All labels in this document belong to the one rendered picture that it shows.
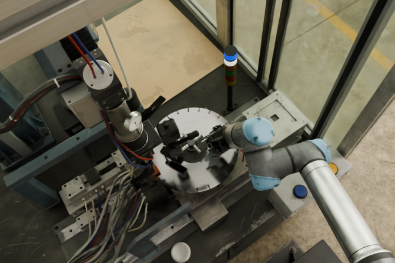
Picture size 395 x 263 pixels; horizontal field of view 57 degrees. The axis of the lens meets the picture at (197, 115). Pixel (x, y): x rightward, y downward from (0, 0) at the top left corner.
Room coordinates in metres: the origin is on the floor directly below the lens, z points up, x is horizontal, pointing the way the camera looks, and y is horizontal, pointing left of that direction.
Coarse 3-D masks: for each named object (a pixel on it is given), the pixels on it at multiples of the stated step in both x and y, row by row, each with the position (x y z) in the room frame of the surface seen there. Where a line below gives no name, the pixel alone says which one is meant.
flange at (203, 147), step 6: (180, 138) 0.56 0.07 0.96; (180, 144) 0.53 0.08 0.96; (198, 144) 0.51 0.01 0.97; (204, 144) 0.52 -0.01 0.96; (186, 150) 0.50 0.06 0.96; (192, 150) 0.50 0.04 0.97; (204, 150) 0.49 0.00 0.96; (186, 156) 0.48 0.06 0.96; (192, 156) 0.48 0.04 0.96; (198, 156) 0.48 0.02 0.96; (204, 156) 0.48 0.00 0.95
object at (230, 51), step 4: (228, 48) 0.77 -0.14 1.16; (232, 48) 0.77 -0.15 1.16; (236, 48) 0.76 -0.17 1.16; (224, 52) 0.76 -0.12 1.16; (228, 52) 0.75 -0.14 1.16; (232, 52) 0.75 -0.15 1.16; (236, 52) 0.75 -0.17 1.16; (224, 56) 0.76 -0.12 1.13; (228, 56) 0.74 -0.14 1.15; (232, 56) 0.74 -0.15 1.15; (236, 56) 0.75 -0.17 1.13; (228, 60) 0.74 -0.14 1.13; (232, 60) 0.74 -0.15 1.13
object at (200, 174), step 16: (176, 112) 0.67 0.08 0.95; (192, 112) 0.66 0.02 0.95; (208, 112) 0.65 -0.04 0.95; (192, 128) 0.59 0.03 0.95; (208, 128) 0.58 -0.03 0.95; (160, 144) 0.55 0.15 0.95; (160, 160) 0.49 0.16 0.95; (208, 160) 0.46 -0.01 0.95; (224, 160) 0.45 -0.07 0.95; (160, 176) 0.43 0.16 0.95; (176, 176) 0.42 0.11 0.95; (192, 176) 0.41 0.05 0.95; (208, 176) 0.40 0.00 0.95; (224, 176) 0.39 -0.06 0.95; (192, 192) 0.36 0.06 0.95
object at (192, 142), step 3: (183, 135) 0.55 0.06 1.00; (201, 135) 0.54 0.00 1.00; (195, 138) 0.53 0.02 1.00; (198, 138) 0.53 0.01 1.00; (189, 141) 0.52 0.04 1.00; (192, 141) 0.52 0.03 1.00; (195, 141) 0.52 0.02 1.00; (186, 144) 0.51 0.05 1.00; (189, 144) 0.51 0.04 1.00; (192, 144) 0.50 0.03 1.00; (195, 144) 0.51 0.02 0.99; (183, 147) 0.50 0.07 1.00; (186, 147) 0.50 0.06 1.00; (189, 147) 0.51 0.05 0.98; (192, 147) 0.50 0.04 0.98; (195, 147) 0.49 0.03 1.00; (198, 150) 0.48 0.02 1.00
